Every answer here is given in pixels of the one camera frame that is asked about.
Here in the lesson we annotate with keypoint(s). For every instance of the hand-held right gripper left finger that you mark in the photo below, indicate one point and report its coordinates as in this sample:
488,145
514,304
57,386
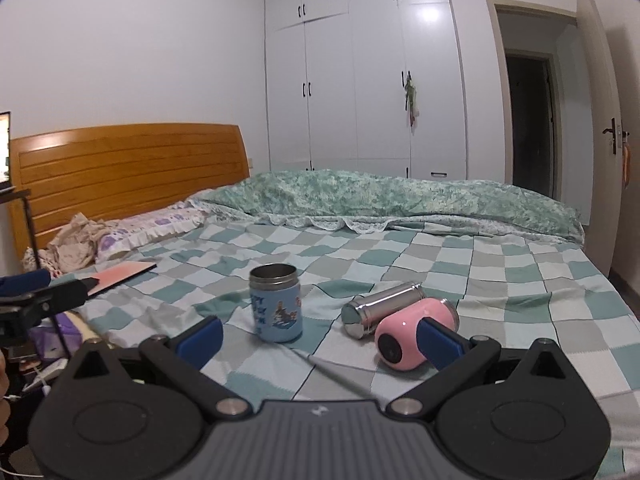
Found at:
202,342

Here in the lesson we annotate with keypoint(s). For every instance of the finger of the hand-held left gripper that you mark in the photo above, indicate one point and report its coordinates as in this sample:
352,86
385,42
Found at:
65,294
22,281

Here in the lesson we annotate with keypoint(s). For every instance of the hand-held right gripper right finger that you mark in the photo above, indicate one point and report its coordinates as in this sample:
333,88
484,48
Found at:
440,344

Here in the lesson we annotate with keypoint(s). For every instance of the pink cup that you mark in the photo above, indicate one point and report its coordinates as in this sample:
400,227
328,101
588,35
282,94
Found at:
400,335

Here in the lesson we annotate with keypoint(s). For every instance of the stainless steel cup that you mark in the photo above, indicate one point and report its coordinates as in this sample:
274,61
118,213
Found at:
380,305

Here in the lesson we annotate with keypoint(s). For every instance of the blue cartoon print cup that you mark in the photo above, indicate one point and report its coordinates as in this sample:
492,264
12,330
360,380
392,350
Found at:
276,310

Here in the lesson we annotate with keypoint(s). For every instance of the purple packet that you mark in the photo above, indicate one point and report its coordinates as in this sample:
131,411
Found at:
50,337

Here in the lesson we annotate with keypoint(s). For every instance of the crumpled beige cloth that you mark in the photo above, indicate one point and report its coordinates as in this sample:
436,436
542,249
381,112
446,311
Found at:
75,245

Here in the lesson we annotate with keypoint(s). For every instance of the pink flat board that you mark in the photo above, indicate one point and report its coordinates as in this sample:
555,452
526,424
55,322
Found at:
122,274

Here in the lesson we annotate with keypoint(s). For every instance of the checked bed sheet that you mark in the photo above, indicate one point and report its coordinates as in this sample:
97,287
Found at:
500,285

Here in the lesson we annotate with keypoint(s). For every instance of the purple floral pillow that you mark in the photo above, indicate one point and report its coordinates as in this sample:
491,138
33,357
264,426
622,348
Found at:
145,227

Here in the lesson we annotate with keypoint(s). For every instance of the laptop screen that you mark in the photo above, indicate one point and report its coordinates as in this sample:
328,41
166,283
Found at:
4,145

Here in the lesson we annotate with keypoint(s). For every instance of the wooden headboard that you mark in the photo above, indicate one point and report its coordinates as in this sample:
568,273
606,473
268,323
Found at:
125,170

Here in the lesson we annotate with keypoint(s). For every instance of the green floral quilt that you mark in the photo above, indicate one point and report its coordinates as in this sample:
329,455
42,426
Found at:
400,195

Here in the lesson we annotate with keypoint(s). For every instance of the hanging ornament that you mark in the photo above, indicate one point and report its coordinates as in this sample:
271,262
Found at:
411,97

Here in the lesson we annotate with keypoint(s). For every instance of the white wardrobe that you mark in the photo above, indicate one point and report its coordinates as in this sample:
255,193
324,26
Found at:
360,70

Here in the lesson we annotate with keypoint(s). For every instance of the white door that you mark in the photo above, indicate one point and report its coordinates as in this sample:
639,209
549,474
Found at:
607,85

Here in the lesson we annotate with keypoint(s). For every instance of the door frame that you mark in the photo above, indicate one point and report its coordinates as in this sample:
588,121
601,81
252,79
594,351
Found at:
492,85

